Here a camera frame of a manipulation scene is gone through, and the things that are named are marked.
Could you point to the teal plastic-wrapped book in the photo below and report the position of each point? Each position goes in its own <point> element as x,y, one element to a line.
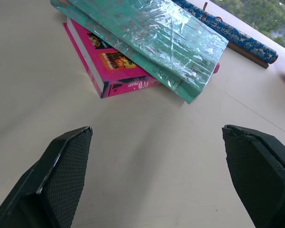
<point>147,40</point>

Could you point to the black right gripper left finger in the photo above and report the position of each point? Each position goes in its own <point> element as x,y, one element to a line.
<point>50,180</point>

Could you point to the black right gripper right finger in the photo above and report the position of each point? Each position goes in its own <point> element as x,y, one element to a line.
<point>259,175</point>

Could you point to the blue floral rolled scroll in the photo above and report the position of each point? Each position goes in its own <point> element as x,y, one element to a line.
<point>230,31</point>

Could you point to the pink paperback book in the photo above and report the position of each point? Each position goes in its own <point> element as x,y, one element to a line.
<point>104,66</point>

